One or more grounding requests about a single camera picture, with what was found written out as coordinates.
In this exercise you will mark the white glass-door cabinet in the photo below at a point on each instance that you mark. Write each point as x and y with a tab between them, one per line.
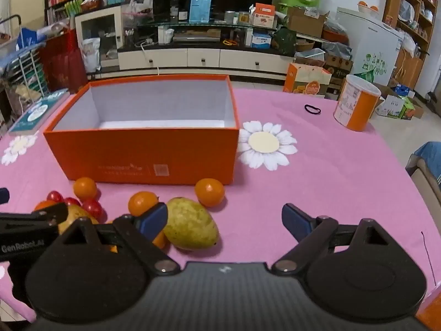
100	27

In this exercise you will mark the dark green bag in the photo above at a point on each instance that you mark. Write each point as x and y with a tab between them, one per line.
284	41

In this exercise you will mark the wooden shelf unit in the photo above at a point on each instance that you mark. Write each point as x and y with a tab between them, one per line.
413	13

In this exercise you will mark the blue sign card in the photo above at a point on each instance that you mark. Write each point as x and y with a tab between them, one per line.
200	8

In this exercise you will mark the silver media player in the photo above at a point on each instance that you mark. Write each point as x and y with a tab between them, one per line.
196	35

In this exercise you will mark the red paper gift bag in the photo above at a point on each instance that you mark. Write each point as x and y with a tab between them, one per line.
65	69

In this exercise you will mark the silver tin can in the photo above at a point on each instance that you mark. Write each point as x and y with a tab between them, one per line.
230	17

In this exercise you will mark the white television stand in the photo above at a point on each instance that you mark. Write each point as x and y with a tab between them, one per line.
203	57

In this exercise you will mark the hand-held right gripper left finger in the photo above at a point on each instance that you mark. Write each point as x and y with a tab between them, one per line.
153	220

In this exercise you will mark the teal book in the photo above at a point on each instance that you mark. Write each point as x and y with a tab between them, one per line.
38	112

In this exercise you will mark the white bowl with oranges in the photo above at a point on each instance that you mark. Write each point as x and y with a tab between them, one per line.
367	7

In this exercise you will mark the green and white carton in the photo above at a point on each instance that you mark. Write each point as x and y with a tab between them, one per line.
396	105

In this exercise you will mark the orange cardboard box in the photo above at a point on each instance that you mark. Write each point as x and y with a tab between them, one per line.
137	151

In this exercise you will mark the blue bag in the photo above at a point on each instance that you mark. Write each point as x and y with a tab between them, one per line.
31	36

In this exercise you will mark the yellow mango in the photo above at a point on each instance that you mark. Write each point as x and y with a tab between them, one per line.
78	215

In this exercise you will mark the red cherry tomato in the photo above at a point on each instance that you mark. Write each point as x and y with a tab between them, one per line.
92	208
55	196
71	201

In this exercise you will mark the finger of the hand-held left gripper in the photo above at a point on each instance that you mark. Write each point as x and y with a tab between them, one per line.
3	196
41	216

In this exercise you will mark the orange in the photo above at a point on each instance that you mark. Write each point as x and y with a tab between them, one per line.
209	192
85	188
141	202
43	205
160	240

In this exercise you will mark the white plastic sack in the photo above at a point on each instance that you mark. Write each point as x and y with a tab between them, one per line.
91	55

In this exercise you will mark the orange printed gift bag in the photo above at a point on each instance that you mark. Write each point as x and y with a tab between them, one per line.
306	81

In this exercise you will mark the orange and white canister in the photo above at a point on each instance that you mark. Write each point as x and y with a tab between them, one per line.
355	105

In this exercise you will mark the brown cardboard box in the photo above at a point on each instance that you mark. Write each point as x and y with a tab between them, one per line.
305	24

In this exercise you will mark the white jug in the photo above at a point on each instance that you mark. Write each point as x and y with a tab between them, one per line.
165	35

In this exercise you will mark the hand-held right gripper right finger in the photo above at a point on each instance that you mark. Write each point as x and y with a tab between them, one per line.
293	220

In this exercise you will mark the orange and white carton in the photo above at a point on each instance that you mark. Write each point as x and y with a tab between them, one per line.
263	15

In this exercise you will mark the blue and white box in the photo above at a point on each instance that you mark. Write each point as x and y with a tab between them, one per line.
260	40

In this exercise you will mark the yellow jar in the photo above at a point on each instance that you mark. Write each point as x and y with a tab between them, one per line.
244	18

